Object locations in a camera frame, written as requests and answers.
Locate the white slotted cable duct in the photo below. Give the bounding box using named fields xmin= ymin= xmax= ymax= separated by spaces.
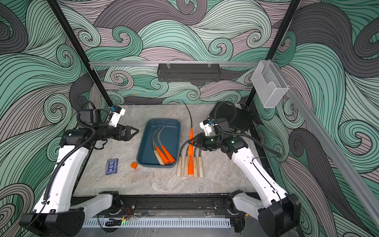
xmin=83 ymin=217 xmax=232 ymax=229

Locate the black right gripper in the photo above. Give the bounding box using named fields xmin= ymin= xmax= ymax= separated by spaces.
xmin=189 ymin=133 xmax=223 ymax=150

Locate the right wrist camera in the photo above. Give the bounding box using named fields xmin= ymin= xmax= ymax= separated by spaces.
xmin=199 ymin=119 xmax=214 ymax=136

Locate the small orange block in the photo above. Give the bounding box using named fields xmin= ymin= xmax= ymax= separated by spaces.
xmin=130 ymin=162 xmax=138 ymax=169

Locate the orange handle sickle long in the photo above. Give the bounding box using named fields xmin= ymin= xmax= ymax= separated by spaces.
xmin=158 ymin=127 xmax=176 ymax=164

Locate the blue card pack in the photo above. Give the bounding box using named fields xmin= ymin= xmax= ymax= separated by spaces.
xmin=105 ymin=158 xmax=118 ymax=175

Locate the black case with latches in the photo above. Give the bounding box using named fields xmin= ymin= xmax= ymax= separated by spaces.
xmin=208 ymin=102 xmax=251 ymax=134

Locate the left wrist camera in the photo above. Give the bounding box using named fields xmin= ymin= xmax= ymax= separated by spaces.
xmin=108 ymin=106 xmax=125 ymax=127

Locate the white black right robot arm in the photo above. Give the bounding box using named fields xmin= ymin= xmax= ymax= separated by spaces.
xmin=188 ymin=101 xmax=301 ymax=237

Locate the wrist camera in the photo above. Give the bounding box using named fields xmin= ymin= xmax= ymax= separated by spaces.
xmin=199 ymin=119 xmax=214 ymax=136
xmin=108 ymin=106 xmax=125 ymax=127

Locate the teal plastic storage tray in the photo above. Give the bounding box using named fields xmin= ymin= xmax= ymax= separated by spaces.
xmin=136 ymin=118 xmax=181 ymax=168

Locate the clear plastic wall bin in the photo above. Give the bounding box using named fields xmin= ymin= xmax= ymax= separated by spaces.
xmin=251 ymin=60 xmax=288 ymax=109

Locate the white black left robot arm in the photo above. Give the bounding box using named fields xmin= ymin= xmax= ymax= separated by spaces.
xmin=19 ymin=101 xmax=139 ymax=237

